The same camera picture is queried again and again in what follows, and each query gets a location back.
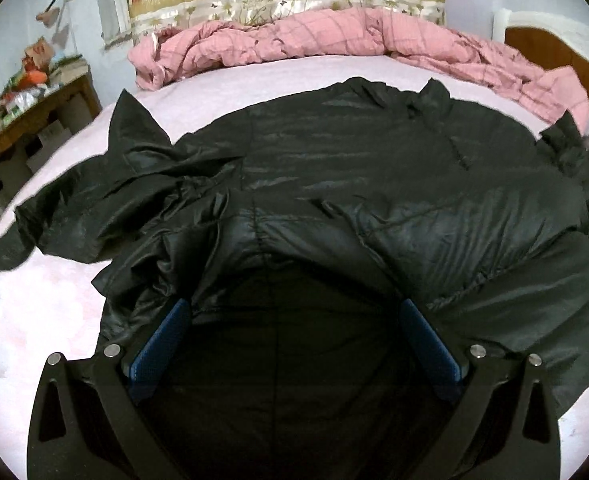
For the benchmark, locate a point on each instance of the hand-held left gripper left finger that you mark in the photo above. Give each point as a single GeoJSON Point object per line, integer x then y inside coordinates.
{"type": "Point", "coordinates": [158, 346]}

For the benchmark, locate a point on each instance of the cardboard box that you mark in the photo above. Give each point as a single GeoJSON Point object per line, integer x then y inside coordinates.
{"type": "Point", "coordinates": [49, 142]}

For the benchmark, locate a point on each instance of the pink plaid duvet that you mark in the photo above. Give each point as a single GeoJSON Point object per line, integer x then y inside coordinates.
{"type": "Point", "coordinates": [354, 40]}

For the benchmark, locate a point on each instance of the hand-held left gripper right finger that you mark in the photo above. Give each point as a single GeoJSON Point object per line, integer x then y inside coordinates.
{"type": "Point", "coordinates": [430, 346]}

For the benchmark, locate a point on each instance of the wooden desk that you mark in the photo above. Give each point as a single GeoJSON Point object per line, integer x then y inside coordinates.
{"type": "Point", "coordinates": [9, 125]}

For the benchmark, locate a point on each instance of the wall lamp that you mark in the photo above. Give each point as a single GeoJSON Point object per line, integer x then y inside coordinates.
{"type": "Point", "coordinates": [54, 5]}

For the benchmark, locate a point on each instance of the orange toy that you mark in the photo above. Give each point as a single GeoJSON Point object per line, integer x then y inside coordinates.
{"type": "Point", "coordinates": [35, 76]}

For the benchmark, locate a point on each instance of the white and wood headboard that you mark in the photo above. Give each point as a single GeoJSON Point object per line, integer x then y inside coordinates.
{"type": "Point", "coordinates": [559, 55]}

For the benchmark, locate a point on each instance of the bed with pink sheet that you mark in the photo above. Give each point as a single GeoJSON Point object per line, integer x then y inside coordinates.
{"type": "Point", "coordinates": [34, 320]}

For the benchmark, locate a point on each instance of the black puffer jacket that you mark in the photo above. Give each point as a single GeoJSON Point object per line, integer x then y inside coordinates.
{"type": "Point", "coordinates": [334, 185]}

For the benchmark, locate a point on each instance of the brown paper bag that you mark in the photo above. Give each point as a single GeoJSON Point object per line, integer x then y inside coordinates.
{"type": "Point", "coordinates": [39, 55]}

